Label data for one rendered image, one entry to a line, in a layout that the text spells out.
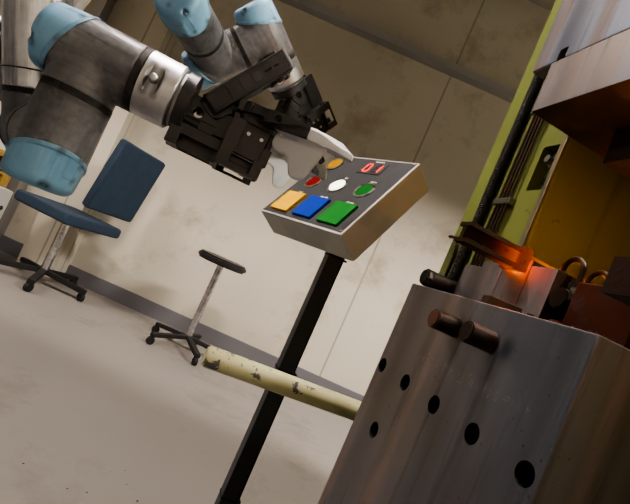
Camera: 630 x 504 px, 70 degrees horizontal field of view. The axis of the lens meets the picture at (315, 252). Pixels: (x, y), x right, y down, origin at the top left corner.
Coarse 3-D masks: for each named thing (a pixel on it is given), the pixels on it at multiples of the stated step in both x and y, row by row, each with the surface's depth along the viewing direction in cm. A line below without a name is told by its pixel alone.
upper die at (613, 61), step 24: (600, 48) 69; (624, 48) 64; (552, 72) 78; (576, 72) 72; (600, 72) 67; (624, 72) 62; (552, 96) 75; (576, 96) 69; (600, 96) 67; (624, 96) 65; (552, 120) 78; (576, 120) 75; (600, 120) 72; (624, 120) 70; (600, 144) 79
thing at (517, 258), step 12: (468, 228) 63; (480, 228) 62; (456, 240) 63; (468, 240) 62; (480, 240) 63; (492, 240) 63; (504, 240) 63; (480, 252) 64; (492, 252) 63; (504, 252) 64; (516, 252) 65; (528, 252) 63; (504, 264) 65; (516, 264) 64; (528, 264) 63
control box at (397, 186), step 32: (384, 160) 116; (320, 192) 116; (352, 192) 109; (384, 192) 103; (416, 192) 108; (288, 224) 115; (320, 224) 103; (352, 224) 98; (384, 224) 104; (352, 256) 100
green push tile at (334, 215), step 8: (328, 208) 106; (336, 208) 105; (344, 208) 103; (352, 208) 102; (320, 216) 105; (328, 216) 103; (336, 216) 102; (344, 216) 101; (328, 224) 102; (336, 224) 100
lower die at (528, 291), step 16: (464, 272) 77; (480, 272) 73; (496, 272) 69; (512, 272) 66; (528, 272) 63; (544, 272) 60; (560, 272) 58; (464, 288) 75; (480, 288) 71; (496, 288) 68; (512, 288) 64; (528, 288) 62; (544, 288) 59; (512, 304) 63; (528, 304) 60; (544, 304) 58; (560, 320) 59
